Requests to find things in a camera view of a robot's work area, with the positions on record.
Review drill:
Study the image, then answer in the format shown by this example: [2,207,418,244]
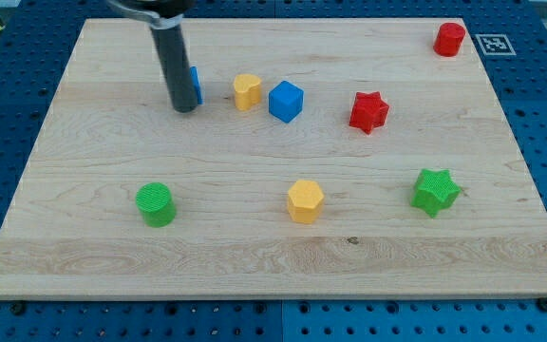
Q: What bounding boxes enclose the blue triangle block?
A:
[190,66,203,105]

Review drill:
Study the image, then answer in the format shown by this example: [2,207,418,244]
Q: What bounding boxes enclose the silver robot arm clamp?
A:
[105,0,196,29]

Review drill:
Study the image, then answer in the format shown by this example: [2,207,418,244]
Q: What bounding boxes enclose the yellow heart block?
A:
[233,73,261,111]

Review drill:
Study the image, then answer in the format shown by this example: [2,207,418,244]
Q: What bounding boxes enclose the yellow hexagon block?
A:
[287,180,325,224]

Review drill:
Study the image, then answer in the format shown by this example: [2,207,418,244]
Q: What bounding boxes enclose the wooden board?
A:
[0,18,547,301]

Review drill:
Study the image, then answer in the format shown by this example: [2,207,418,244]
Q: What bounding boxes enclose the blue cube block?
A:
[268,81,304,124]

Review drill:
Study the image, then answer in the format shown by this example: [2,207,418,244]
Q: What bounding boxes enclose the red star block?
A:
[349,91,389,135]

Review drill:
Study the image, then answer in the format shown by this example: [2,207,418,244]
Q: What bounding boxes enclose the green cylinder block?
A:
[135,182,177,228]

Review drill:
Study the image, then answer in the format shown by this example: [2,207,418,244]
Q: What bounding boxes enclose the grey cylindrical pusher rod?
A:
[151,14,198,113]

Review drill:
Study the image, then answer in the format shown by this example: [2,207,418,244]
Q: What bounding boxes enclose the green star block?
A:
[410,169,462,219]

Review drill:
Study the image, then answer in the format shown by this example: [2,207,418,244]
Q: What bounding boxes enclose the red cylinder block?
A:
[433,22,466,57]

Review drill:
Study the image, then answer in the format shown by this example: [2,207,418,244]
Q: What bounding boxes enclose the white fiducial marker tag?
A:
[475,33,516,56]

